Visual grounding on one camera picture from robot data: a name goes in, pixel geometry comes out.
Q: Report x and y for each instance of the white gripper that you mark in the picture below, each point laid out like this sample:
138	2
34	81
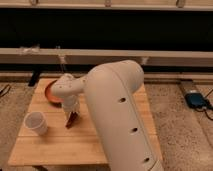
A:
69	105

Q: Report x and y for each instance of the dark red pepper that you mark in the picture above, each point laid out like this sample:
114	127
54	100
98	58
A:
72	118

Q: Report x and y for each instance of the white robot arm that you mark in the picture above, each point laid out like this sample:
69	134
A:
108	90

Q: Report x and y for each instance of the orange ceramic bowl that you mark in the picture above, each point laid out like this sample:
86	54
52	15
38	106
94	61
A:
49	96

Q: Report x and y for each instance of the wooden table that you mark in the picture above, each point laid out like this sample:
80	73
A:
78	145

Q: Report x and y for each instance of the white paper cup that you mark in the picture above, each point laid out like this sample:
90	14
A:
36	122

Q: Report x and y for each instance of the blue device on floor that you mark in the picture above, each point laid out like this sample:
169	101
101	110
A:
195	100

